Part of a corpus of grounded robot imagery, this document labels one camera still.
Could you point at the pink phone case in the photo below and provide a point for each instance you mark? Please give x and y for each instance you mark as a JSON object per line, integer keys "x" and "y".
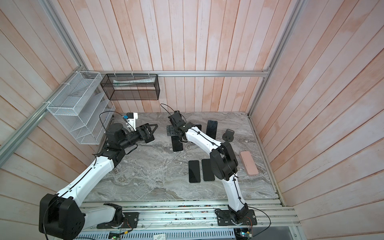
{"x": 249, "y": 163}

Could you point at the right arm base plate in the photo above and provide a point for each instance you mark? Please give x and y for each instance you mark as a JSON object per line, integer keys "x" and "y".
{"x": 229, "y": 218}

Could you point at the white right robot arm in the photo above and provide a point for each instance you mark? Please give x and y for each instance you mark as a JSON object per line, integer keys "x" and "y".
{"x": 223, "y": 162}

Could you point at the dark phone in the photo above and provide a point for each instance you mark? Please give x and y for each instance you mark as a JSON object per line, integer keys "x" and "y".
{"x": 211, "y": 129}
{"x": 194, "y": 171}

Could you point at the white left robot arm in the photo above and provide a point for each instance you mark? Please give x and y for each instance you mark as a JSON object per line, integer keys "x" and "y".
{"x": 60, "y": 214}

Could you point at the dark phone on tall stand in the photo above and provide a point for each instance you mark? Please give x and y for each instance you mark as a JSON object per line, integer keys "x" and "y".
{"x": 211, "y": 129}

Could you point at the white wire mesh shelf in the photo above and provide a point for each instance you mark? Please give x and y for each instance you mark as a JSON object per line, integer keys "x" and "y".
{"x": 82, "y": 109}

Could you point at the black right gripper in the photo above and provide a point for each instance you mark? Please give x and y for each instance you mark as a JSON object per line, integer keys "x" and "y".
{"x": 171, "y": 130}

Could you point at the dark phone front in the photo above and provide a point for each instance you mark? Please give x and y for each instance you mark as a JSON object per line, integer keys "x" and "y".
{"x": 194, "y": 171}

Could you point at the grey round stand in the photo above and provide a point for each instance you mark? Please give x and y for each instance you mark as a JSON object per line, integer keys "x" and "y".
{"x": 228, "y": 136}

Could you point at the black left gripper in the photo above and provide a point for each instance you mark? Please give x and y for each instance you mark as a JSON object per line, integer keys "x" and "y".
{"x": 146, "y": 135}

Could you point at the black wire mesh basket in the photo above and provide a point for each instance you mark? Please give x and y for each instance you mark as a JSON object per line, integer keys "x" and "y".
{"x": 127, "y": 87}

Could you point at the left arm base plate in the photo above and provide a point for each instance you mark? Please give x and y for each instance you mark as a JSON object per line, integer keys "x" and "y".
{"x": 125, "y": 220}

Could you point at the purple phone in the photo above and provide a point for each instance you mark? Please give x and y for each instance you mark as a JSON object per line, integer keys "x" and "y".
{"x": 177, "y": 144}

